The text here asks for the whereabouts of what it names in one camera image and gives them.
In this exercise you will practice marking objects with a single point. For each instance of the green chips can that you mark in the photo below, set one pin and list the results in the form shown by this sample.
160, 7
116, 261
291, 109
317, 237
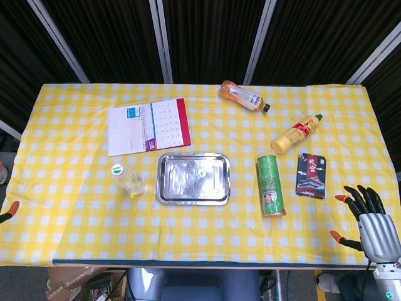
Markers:
270, 188

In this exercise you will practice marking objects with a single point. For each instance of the yellow checkered tablecloth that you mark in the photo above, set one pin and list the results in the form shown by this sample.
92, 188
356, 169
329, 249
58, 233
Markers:
200, 238

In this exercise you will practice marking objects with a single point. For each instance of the white shoe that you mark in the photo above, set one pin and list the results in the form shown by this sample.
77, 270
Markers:
329, 282

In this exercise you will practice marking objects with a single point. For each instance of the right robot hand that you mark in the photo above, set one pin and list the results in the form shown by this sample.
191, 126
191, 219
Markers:
379, 232

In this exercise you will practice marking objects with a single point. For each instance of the orange tea bottle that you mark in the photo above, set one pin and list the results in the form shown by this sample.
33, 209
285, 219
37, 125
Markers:
241, 95

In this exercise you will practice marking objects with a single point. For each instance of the metal tray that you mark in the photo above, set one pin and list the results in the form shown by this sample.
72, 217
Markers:
192, 178

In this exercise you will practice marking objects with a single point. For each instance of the metal table leg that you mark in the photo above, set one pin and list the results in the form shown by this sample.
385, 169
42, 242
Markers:
279, 283

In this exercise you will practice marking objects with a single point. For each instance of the yellow bottle red label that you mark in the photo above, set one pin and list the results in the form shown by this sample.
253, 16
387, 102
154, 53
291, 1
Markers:
294, 135

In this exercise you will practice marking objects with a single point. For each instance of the grey shoe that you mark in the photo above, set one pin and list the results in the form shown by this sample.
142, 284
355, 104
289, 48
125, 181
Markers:
3, 175

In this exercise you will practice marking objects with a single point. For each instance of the white partition post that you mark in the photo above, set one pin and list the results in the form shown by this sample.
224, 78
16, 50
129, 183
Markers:
260, 40
9, 129
162, 40
59, 42
376, 61

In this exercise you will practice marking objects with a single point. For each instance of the spiral desk calendar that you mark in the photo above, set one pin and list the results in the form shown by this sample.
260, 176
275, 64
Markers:
163, 125

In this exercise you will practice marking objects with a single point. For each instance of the brown cardboard box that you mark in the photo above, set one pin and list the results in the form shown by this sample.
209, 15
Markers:
72, 282

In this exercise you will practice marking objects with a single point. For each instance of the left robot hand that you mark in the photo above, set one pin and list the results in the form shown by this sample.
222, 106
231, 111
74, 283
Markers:
11, 209

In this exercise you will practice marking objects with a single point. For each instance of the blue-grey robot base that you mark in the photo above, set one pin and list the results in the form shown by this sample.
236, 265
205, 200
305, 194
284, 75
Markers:
194, 285

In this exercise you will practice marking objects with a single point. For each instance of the clear bottle green cap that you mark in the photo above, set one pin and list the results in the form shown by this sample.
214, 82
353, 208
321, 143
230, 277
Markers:
130, 182

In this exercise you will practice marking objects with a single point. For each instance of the dark patterned box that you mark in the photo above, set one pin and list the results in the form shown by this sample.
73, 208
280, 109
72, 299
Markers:
311, 177

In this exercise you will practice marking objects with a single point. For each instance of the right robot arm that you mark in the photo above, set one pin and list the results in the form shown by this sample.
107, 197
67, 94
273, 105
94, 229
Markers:
388, 282

